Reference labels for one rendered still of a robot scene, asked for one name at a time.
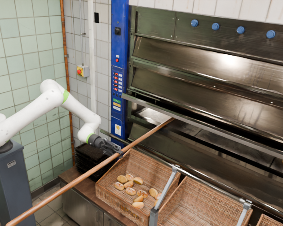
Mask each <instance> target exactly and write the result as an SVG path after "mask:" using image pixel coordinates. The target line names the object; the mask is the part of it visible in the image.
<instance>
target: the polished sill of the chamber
mask: <svg viewBox="0 0 283 226"><path fill-rule="evenodd" d="M131 118H132V119H134V120H136V121H138V122H141V123H143V124H145V125H148V126H150V127H153V128H155V127H157V126H158V125H160V124H161V123H160V122H157V121H154V120H152V119H150V118H147V117H145V116H142V115H140V114H138V113H134V114H132V115H131ZM159 131H162V132H164V133H166V134H169V135H171V136H173V137H176V138H178V139H180V140H183V141H185V142H187V143H190V144H192V145H194V146H197V147H199V148H201V149H204V150H206V151H208V152H211V153H213V154H215V155H218V156H220V157H223V158H225V159H227V160H229V161H231V162H234V163H236V164H238V165H241V166H243V167H246V168H248V169H250V170H253V171H255V172H257V173H260V174H262V175H264V176H266V177H269V178H271V179H274V180H276V181H278V182H281V183H283V173H282V172H279V171H277V170H274V169H272V168H270V167H267V166H265V165H262V164H260V163H257V162H255V161H252V160H250V159H247V158H245V157H243V156H240V155H238V154H235V153H233V152H230V151H228V150H225V149H223V148H221V147H218V146H216V145H213V144H211V143H208V142H206V141H203V140H201V139H198V138H196V137H194V136H191V135H189V134H186V133H184V132H181V131H179V130H176V129H174V128H172V127H169V126H167V125H165V126H163V127H162V128H160V129H159Z"/></svg>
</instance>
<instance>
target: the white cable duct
mask: <svg viewBox="0 0 283 226"><path fill-rule="evenodd" d="M88 32H89V58H90V83H91V109H92V112H94V113H96V101H95V67H94V33H93V0H88Z"/></svg>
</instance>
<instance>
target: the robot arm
mask: <svg viewBox="0 0 283 226"><path fill-rule="evenodd" d="M40 92H41V93H42V94H41V95H40V96H39V97H38V98H37V99H35V100H34V101H33V102H31V103H30V104H29V105H28V106H26V107H25V108H23V109H22V110H20V111H19V112H17V113H15V114H14V115H12V116H10V117H9V118H6V116H5V115H4V114H1V113H0V154H2V153H5V152H8V151H10V150H11V149H12V148H13V142H11V140H10V139H11V138H12V137H13V136H14V135H16V134H17V133H18V132H19V131H20V130H22V129H23V128H24V127H26V126H27V125H29V124H30V123H32V122H33V121H34V120H36V119H38V118H39V117H41V116H43V115H44V114H46V113H48V112H49V111H51V110H53V109H55V108H57V107H59V106H61V107H63V108H64V109H66V110H68V111H70V112H71V113H73V114H75V115H76V116H77V117H79V118H80V119H81V120H83V121H84V122H85V124H84V125H83V126H82V128H81V129H80V130H79V132H78V134H77V136H78V139H79V140H80V141H81V142H84V143H87V144H89V145H91V146H92V147H94V148H98V149H101V150H103V151H104V152H103V154H106V155H108V156H112V155H114V154H115V152H116V153H119V154H122V153H123V151H121V150H119V149H118V148H116V147H115V144H114V143H112V142H111V141H109V140H108V139H107V138H104V139H102V137H101V136H99V135H97V134H95V133H94V132H95V131H96V129H97V128H98V127H99V126H100V124H101V118H100V116H99V115H97V114H95V113H94V112H92V111H90V110H89V109H88V108H86V107H85V106H83V105H82V104H81V103H80V102H79V101H78V100H77V99H75V98H74V97H73V96H72V95H71V94H70V93H69V92H68V91H66V90H65V89H64V88H63V87H62V86H60V85H59V84H58V83H57V82H55V81H54V80H51V79H47V80H44V81H43V82H42V83H41V85H40ZM109 148H111V149H113V151H115V152H113V151H112V150H110V149H109Z"/></svg>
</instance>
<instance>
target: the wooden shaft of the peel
mask: <svg viewBox="0 0 283 226"><path fill-rule="evenodd" d="M174 119H175V118H173V117H171V118H169V119H168V120H166V121H165V122H163V123H161V124H160V125H158V126H157V127H155V128H154V129H152V130H151V131H149V132H148V133H146V134H144V135H143V136H142V137H140V138H138V139H137V140H135V141H134V142H132V143H131V144H129V145H128V146H126V147H124V148H123V149H121V151H123V152H124V153H125V152H126V151H128V150H129V149H131V148H132V147H134V146H135V145H137V144H138V143H139V142H141V141H142V140H144V139H145V138H147V137H148V136H150V135H151V134H153V133H155V132H156V131H157V130H159V129H160V128H162V127H163V126H165V125H167V124H168V123H169V122H171V121H172V120H174ZM122 154H123V153H122ZM122 154H121V155H122ZM119 156H120V154H119V153H115V154H114V155H112V156H111V157H109V158H107V159H106V160H104V161H103V162H101V163H100V164H98V165H97V166H95V167H93V168H92V169H91V170H89V171H87V172H86V173H84V174H83V175H81V176H79V177H78V178H77V179H75V180H73V181H72V182H70V183H69V184H67V185H66V186H64V187H63V188H61V189H60V190H58V191H56V192H55V193H53V194H52V195H50V196H49V197H47V198H46V199H44V200H43V201H41V202H39V203H38V204H36V205H35V206H33V207H32V208H30V209H29V210H27V211H25V212H24V213H22V214H21V215H19V216H18V217H16V218H15V219H13V220H12V221H10V222H8V223H7V224H6V226H15V225H17V224H18V223H20V222H21V221H23V220H24V219H26V218H27V217H29V216H30V215H32V214H33V213H35V212H36V211H38V210H39V209H41V208H42V207H44V206H45V205H47V204H48V203H50V202H51V201H53V200H54V199H56V198H57V197H59V196H60V195H62V194H63V193H65V192H66V191H68V190H69V189H71V188H72V187H74V186H75V185H77V184H78V183H80V182H81V181H83V180H84V179H86V178H87V177H89V176H90V175H92V174H93V173H95V172H96V171H98V170H99V169H101V168H102V167H104V166H105V165H107V164H108V163H110V162H111V161H113V160H114V159H115V158H117V157H119Z"/></svg>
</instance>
